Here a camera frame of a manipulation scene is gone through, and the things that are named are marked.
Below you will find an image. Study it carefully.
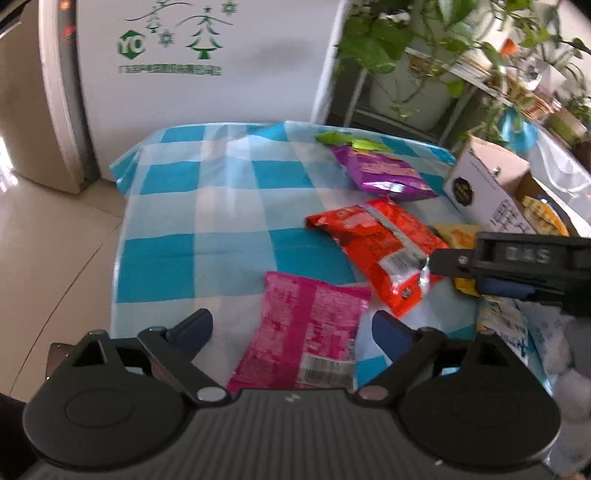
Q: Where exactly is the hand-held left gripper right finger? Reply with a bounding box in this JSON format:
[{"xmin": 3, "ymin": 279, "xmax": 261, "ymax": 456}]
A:
[{"xmin": 353, "ymin": 310, "xmax": 532, "ymax": 409}]

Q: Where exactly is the white fluffy object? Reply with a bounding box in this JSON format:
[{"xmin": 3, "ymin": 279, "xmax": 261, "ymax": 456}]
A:
[{"xmin": 545, "ymin": 323, "xmax": 591, "ymax": 425}]

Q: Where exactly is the large white plant pot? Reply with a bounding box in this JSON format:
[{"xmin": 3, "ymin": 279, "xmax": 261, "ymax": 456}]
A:
[{"xmin": 369, "ymin": 46, "xmax": 462, "ymax": 132}]

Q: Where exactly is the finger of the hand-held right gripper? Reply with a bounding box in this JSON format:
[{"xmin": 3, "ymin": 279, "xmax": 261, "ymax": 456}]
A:
[
  {"xmin": 475, "ymin": 276, "xmax": 591, "ymax": 319},
  {"xmin": 426, "ymin": 232, "xmax": 591, "ymax": 280}
]

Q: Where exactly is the purple snack packet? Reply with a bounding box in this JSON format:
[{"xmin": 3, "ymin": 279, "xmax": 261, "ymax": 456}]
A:
[{"xmin": 331, "ymin": 144, "xmax": 439, "ymax": 202}]

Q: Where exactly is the yellow-orange snack packet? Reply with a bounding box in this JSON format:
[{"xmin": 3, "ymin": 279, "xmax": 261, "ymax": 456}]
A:
[{"xmin": 522, "ymin": 196, "xmax": 571, "ymax": 236}]

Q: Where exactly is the wicker basket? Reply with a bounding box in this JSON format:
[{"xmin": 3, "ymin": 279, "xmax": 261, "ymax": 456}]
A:
[{"xmin": 505, "ymin": 76, "xmax": 555, "ymax": 121}]

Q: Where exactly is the yellow waffle snack packet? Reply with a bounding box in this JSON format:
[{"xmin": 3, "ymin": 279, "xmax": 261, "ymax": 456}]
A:
[{"xmin": 431, "ymin": 223, "xmax": 483, "ymax": 298}]

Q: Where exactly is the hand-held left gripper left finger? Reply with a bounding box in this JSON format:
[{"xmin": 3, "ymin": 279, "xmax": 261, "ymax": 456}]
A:
[{"xmin": 48, "ymin": 308, "xmax": 234, "ymax": 408}]

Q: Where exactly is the beige cabinet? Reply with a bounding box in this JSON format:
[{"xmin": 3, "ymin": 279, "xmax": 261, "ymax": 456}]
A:
[{"xmin": 0, "ymin": 0, "xmax": 100, "ymax": 195}]

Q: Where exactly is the white blue printed bag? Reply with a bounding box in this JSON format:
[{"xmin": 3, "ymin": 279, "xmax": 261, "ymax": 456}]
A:
[{"xmin": 478, "ymin": 298, "xmax": 561, "ymax": 374}]

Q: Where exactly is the cardboard box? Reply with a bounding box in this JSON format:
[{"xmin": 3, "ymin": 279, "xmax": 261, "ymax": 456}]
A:
[{"xmin": 443, "ymin": 135, "xmax": 573, "ymax": 238}]

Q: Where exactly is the pink snack packet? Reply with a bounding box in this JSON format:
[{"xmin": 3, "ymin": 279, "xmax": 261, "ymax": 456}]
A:
[{"xmin": 226, "ymin": 271, "xmax": 372, "ymax": 393}]

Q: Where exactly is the white freezer with green print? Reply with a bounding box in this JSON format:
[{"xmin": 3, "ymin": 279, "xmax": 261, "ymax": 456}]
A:
[{"xmin": 39, "ymin": 0, "xmax": 352, "ymax": 185}]

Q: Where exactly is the red snack packet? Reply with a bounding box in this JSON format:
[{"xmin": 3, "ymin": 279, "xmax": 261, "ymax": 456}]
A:
[{"xmin": 304, "ymin": 196, "xmax": 451, "ymax": 319}]

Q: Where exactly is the patterned grey white table cover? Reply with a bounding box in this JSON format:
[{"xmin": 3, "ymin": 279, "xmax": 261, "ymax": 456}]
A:
[{"xmin": 499, "ymin": 106, "xmax": 591, "ymax": 241}]

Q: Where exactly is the green cracker snack packet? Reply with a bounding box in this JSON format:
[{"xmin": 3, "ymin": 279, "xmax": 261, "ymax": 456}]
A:
[{"xmin": 315, "ymin": 130, "xmax": 393, "ymax": 154}]

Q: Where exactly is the blue white checkered tablecloth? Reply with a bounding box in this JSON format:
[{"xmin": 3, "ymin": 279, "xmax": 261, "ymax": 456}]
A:
[{"xmin": 110, "ymin": 121, "xmax": 490, "ymax": 402}]

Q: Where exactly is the green pothos plant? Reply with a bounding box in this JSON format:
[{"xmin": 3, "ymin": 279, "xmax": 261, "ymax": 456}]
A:
[{"xmin": 335, "ymin": 0, "xmax": 591, "ymax": 153}]

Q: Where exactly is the white metal plant stand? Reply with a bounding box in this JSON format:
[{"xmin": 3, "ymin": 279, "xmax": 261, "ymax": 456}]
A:
[{"xmin": 342, "ymin": 46, "xmax": 490, "ymax": 153}]

